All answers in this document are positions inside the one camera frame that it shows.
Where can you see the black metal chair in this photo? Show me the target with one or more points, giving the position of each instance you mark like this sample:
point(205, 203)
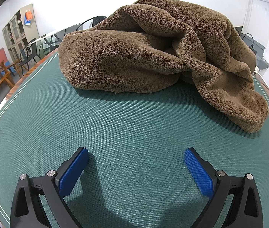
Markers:
point(32, 49)

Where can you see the green table mat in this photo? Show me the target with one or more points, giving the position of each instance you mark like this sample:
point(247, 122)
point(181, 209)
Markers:
point(134, 128)

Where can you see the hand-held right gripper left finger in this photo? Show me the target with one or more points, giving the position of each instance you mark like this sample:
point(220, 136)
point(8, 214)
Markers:
point(73, 171)

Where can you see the white door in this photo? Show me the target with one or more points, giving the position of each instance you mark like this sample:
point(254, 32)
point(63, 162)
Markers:
point(260, 11)

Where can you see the orange and blue packet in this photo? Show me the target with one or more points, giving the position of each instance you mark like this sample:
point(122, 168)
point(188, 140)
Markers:
point(28, 16)

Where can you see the glass top table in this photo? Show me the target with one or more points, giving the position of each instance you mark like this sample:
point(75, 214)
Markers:
point(53, 32)

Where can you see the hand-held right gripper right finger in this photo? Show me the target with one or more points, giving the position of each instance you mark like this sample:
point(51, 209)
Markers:
point(199, 173)

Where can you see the grey metal cabinet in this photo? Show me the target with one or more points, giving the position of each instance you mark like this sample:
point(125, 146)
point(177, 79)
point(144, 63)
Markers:
point(33, 29)

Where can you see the brown fleece garment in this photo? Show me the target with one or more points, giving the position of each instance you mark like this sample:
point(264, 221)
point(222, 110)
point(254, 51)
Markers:
point(125, 59)

